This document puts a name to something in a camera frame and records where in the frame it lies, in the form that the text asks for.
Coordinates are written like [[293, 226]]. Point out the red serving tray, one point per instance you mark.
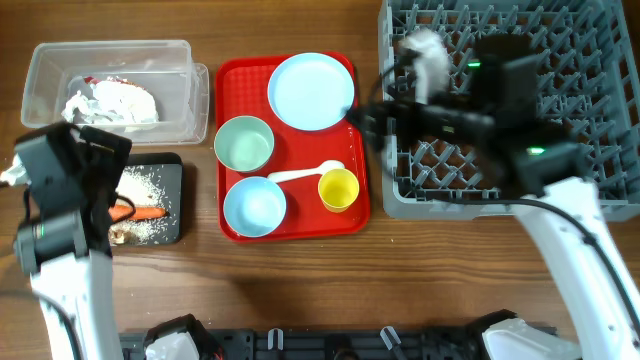
[[241, 89]]

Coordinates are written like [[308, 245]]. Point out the white rice pile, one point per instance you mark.
[[137, 184]]

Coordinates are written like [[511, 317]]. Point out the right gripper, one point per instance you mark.
[[379, 120]]

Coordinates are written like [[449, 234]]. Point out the white napkin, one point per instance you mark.
[[111, 103]]

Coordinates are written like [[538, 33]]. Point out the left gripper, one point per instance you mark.
[[105, 187]]

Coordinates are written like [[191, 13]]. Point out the mint green bowl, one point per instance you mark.
[[244, 144]]

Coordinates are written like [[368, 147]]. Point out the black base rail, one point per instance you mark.
[[433, 343]]

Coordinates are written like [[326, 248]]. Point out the brown food scrap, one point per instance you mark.
[[118, 237]]

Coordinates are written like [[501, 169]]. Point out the light blue bowl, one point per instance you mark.
[[254, 207]]

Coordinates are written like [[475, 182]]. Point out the yellow plastic cup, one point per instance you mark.
[[338, 189]]

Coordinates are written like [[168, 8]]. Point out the clear plastic bin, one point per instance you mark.
[[150, 91]]

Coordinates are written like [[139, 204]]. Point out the orange carrot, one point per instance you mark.
[[120, 213]]

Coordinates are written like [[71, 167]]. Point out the black plastic tray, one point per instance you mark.
[[169, 174]]

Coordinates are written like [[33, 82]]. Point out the light blue plate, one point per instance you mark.
[[310, 91]]

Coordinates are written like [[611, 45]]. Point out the white plastic spoon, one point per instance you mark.
[[326, 166]]

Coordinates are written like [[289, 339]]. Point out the grey dishwasher rack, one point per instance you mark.
[[587, 81]]

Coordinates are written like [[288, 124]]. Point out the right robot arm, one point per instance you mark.
[[542, 177]]

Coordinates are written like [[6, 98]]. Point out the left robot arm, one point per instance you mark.
[[73, 173]]

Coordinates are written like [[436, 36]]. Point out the red chili wrapper scrap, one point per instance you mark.
[[94, 81]]

